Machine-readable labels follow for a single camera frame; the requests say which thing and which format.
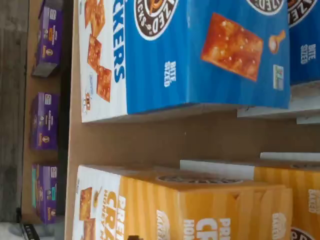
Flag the purple teal Annie's box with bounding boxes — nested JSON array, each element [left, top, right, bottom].
[[31, 163, 60, 225]]

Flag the yellow white pretzel cracker box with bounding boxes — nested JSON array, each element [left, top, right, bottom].
[[71, 164, 294, 240], [179, 159, 320, 240]]

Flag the blue white pretzel cracker box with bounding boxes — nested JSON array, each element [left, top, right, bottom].
[[78, 0, 292, 124], [236, 0, 320, 119]]

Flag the white plastic sheet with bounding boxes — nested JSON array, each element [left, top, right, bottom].
[[0, 221, 26, 240]]

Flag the wooden shelf board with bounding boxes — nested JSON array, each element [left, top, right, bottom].
[[64, 0, 320, 240]]

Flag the purple snack boxes group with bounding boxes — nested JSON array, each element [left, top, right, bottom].
[[21, 0, 67, 225]]

